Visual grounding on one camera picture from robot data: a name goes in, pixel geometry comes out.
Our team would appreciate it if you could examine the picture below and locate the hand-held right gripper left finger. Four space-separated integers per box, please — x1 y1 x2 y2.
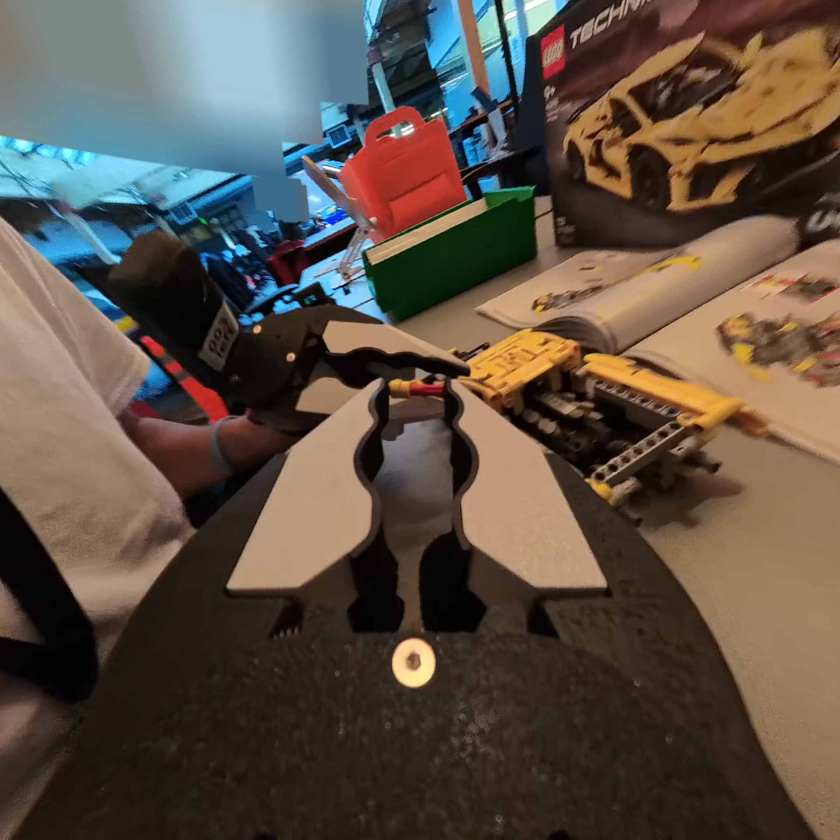
226 379 404 632

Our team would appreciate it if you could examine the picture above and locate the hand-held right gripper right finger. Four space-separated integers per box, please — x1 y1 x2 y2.
420 377 610 632

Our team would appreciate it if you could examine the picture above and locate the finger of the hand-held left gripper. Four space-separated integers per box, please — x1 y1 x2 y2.
295 378 370 417
320 320 471 379

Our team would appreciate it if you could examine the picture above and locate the yellow brick toy car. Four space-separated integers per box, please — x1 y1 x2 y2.
451 328 770 521

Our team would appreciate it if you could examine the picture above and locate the person's left hand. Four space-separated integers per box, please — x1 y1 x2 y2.
230 415 298 469

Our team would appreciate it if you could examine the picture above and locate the orange traffic cone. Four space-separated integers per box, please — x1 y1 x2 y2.
128 335 228 425

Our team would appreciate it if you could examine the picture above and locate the red office chair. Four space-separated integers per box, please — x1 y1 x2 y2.
268 239 311 282

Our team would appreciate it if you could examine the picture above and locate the blue wristband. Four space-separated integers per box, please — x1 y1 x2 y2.
209 416 238 476

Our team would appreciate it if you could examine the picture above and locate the green plastic bin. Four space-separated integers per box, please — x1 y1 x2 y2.
362 185 539 323

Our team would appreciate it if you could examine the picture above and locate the orange container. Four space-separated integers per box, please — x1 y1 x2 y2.
338 106 469 245

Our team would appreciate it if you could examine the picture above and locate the open instruction booklet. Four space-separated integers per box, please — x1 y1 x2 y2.
476 213 840 465

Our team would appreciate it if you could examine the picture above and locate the toy car set box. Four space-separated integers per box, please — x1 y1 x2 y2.
538 0 840 252

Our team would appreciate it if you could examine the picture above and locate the black shoulder strap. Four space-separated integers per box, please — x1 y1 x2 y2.
0 489 101 704

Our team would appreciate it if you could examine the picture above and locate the wooden post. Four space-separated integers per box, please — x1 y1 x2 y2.
458 0 492 96

